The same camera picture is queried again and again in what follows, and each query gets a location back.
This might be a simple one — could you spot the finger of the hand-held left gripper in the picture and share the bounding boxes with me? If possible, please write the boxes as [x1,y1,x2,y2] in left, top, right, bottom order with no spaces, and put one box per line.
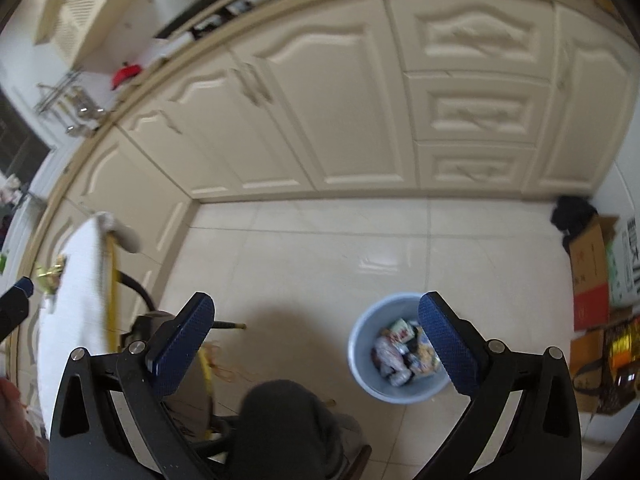
[0,275,35,343]

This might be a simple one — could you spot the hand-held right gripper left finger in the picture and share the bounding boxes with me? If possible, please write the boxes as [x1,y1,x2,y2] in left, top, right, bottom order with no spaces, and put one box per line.
[48,291,221,480]

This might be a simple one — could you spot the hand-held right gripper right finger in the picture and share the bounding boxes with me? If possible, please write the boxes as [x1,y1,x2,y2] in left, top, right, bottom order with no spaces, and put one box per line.
[415,291,583,480]

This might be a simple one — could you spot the pale green red-print packet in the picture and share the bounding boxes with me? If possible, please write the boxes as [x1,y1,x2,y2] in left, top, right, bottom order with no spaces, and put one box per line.
[382,319,418,346]

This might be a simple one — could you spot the pale wrapper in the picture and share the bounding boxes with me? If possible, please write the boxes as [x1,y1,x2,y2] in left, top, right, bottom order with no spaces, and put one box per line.
[371,335,416,386]

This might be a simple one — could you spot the light blue trash bin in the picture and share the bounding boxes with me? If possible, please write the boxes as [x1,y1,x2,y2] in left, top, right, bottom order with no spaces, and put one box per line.
[348,292,456,403]

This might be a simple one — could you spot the person's left forearm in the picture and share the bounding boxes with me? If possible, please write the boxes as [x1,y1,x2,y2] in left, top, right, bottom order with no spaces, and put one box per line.
[0,377,48,476]

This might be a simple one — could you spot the white tablecloth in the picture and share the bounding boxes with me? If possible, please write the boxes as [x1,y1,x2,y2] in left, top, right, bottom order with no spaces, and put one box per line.
[37,212,143,426]

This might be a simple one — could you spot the vase of flowers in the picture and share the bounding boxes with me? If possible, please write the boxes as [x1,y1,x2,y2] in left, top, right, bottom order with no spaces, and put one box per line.
[0,175,31,231]

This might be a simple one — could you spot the plain brown cardboard box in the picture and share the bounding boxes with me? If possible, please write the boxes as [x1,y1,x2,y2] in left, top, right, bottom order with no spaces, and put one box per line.
[570,330,608,413]

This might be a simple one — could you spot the dark window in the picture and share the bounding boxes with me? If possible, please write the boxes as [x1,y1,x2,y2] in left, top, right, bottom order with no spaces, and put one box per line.
[0,95,53,181]

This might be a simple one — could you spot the brown and red cardboard box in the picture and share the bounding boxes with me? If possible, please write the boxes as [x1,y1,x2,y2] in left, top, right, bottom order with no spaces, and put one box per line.
[567,214,621,332]

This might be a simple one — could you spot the gold foil package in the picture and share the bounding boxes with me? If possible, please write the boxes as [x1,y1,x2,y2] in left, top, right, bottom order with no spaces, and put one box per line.
[602,317,640,416]

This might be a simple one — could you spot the black bag on floor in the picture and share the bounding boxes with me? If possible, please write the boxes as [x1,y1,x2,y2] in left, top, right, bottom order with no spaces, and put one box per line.
[550,195,598,251]

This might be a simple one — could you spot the white and green box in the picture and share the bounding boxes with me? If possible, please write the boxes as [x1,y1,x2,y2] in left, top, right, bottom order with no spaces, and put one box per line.
[605,215,640,308]

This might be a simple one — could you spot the red lidded pot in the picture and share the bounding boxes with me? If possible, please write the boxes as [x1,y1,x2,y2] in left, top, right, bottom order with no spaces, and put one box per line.
[111,62,142,92]

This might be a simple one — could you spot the cream kitchen cabinets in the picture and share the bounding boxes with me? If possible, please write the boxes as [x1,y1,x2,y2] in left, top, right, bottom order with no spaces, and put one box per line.
[10,0,640,411]

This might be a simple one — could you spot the cream range hood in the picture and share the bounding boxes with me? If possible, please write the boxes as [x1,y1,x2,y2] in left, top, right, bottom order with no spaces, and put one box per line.
[32,0,151,68]

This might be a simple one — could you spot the black gas stove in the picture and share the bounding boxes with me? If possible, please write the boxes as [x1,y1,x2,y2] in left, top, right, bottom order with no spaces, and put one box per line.
[155,0,351,41]

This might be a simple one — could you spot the orange string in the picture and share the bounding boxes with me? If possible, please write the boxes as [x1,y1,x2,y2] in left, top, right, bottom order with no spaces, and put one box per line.
[202,342,261,386]

